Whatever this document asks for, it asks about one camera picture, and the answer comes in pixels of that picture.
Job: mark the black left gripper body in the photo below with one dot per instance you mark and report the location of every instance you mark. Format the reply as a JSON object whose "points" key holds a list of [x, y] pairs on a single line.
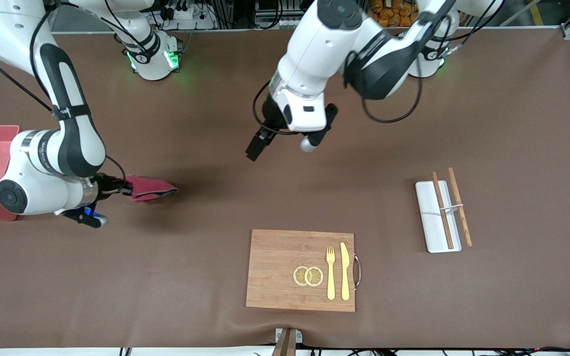
{"points": [[270, 116]]}

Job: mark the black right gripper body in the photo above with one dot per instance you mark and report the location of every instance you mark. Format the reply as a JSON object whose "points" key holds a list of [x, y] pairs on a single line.
{"points": [[108, 185]]}

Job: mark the red grey cloth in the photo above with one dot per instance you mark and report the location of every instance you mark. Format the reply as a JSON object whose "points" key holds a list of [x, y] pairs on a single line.
{"points": [[149, 188]]}

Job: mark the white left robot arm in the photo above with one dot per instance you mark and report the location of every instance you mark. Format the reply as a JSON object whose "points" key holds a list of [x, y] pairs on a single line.
{"points": [[324, 44]]}

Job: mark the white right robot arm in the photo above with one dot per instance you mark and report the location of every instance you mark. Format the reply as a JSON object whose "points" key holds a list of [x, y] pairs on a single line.
{"points": [[62, 143]]}

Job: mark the bamboo cutting board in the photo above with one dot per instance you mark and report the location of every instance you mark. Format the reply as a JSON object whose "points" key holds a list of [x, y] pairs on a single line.
{"points": [[275, 267]]}

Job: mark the lemon slice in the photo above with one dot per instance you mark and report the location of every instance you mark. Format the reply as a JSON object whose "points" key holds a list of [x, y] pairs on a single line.
{"points": [[314, 277], [299, 276]]}

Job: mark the orange snack bag pile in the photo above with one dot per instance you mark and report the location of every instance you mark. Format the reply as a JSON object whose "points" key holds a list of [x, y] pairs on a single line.
{"points": [[394, 15]]}

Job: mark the white power strip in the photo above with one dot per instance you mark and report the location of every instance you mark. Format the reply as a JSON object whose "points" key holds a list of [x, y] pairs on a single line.
{"points": [[188, 15]]}

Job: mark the yellow plastic fork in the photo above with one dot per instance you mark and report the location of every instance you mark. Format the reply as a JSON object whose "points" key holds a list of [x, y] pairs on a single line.
{"points": [[331, 282]]}

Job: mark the yellow plastic knife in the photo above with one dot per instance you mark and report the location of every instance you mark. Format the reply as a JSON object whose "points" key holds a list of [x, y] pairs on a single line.
{"points": [[345, 277]]}

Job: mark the white rectangular tray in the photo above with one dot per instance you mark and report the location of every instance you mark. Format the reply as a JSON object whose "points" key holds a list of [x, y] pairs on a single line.
{"points": [[431, 222]]}

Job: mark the white chopstick band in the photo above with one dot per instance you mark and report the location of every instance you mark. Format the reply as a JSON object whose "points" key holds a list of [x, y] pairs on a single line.
{"points": [[451, 208]]}

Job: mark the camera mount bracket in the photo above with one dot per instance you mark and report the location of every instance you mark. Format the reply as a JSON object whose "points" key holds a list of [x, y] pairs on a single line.
{"points": [[285, 346]]}

